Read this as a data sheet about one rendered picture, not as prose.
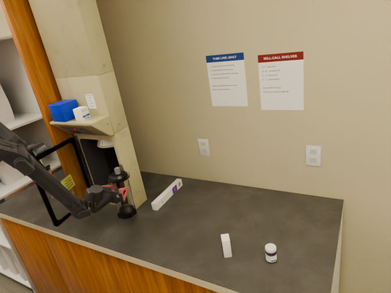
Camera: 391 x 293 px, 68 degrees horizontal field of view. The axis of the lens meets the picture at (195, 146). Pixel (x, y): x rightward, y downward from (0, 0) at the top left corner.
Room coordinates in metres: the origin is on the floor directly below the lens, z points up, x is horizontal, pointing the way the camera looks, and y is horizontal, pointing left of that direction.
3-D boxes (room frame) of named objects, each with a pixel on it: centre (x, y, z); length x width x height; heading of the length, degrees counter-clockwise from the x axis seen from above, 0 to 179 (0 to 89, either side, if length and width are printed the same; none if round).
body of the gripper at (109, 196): (1.23, 0.47, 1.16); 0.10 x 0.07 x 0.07; 58
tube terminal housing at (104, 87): (1.61, 0.47, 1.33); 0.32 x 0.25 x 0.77; 58
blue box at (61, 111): (1.50, 0.63, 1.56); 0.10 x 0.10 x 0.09; 58
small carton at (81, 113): (1.44, 0.53, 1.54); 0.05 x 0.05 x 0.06; 63
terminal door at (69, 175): (1.44, 0.74, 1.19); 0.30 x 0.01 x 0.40; 154
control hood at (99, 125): (1.46, 0.56, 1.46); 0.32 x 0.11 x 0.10; 58
